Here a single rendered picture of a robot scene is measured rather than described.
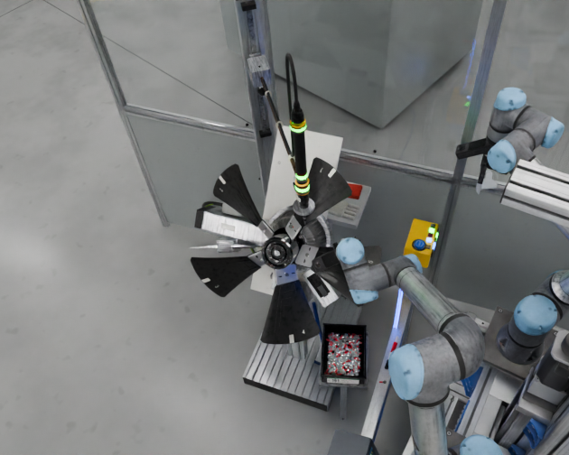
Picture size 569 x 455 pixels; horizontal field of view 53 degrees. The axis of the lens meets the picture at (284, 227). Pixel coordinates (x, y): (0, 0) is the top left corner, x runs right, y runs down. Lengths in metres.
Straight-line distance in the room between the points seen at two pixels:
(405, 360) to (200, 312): 2.16
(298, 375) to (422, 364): 1.74
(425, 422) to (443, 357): 0.20
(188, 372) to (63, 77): 2.98
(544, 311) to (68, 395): 2.43
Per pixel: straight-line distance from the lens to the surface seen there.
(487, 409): 2.12
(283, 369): 3.07
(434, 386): 1.39
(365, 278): 1.67
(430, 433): 1.53
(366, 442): 1.70
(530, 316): 1.94
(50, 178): 4.42
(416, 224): 2.31
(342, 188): 1.95
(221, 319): 3.34
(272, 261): 2.05
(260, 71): 2.18
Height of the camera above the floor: 2.87
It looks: 52 degrees down
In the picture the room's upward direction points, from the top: 7 degrees counter-clockwise
